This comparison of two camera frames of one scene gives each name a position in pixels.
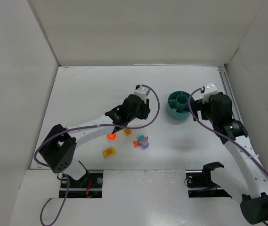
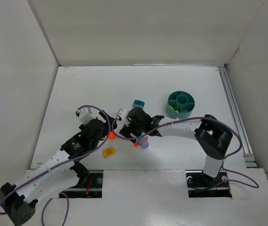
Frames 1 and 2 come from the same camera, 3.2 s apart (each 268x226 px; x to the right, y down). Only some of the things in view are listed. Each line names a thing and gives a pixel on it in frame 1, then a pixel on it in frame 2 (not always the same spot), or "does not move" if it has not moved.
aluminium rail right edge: [236, 109] does not move
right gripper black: [198, 106] → [129, 127]
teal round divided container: [177, 105] does not move
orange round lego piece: [111, 136] does not move
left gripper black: [117, 117] → [104, 123]
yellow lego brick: [109, 152] does not move
